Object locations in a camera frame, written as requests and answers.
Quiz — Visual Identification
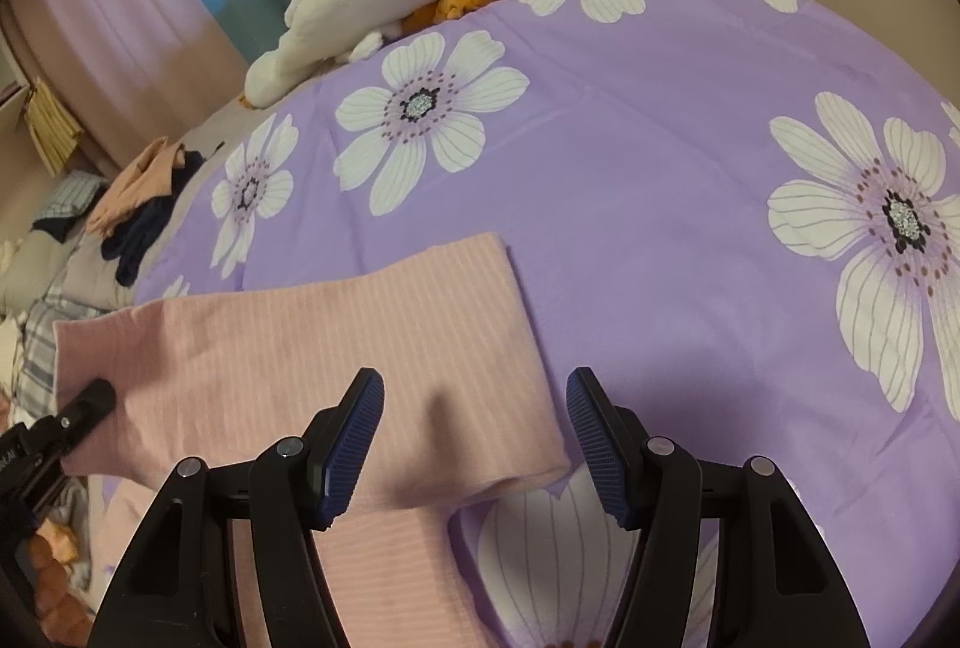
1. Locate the beige bed sheet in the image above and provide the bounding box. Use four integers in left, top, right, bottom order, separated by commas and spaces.
146, 93, 252, 176

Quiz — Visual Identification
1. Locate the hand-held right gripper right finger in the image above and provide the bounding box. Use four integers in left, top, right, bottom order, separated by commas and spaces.
565, 367, 875, 648

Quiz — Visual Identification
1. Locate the yellow hanging cloth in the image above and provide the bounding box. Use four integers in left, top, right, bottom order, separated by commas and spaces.
22, 78, 85, 176

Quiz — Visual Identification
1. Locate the person's left hand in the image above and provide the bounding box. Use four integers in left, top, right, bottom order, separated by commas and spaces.
28, 519, 89, 643

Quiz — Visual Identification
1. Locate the blue striped cloth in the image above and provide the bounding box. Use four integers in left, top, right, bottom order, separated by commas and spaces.
34, 172, 106, 238

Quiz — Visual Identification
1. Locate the navy garment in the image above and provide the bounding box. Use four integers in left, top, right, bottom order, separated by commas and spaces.
101, 149, 207, 285

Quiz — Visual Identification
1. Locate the pink curtain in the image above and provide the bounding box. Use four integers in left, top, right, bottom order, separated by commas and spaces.
7, 0, 250, 169

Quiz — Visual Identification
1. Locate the peach garment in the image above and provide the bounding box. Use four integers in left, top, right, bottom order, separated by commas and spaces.
86, 136, 188, 236

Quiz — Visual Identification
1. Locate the purple floral blanket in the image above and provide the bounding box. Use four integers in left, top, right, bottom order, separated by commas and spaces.
97, 0, 960, 648

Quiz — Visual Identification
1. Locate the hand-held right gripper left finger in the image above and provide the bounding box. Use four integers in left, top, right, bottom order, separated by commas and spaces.
86, 367, 386, 648

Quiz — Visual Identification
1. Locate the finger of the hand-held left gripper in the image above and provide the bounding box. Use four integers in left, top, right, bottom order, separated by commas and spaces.
54, 379, 118, 455

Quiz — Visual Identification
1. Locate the plaid cloth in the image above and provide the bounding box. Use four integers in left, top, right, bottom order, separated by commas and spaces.
11, 288, 113, 424

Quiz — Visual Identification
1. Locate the pink ribbed garment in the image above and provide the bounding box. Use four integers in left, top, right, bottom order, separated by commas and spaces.
52, 232, 569, 648

